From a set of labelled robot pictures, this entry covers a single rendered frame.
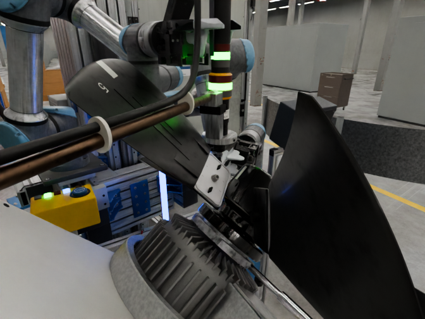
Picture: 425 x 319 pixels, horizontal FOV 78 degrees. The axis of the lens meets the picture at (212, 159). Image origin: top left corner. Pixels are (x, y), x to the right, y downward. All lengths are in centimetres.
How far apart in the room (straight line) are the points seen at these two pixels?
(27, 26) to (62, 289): 69
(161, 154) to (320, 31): 1004
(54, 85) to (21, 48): 877
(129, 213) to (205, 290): 92
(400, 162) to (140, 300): 218
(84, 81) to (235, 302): 36
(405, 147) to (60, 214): 216
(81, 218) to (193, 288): 50
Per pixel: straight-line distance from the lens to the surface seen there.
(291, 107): 116
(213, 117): 48
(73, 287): 39
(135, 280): 42
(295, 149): 26
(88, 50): 130
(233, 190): 47
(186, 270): 41
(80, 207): 84
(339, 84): 731
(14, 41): 93
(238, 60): 98
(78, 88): 37
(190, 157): 44
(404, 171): 242
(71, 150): 23
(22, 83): 95
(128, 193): 126
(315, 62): 1032
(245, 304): 41
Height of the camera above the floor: 146
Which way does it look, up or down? 23 degrees down
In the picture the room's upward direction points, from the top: straight up
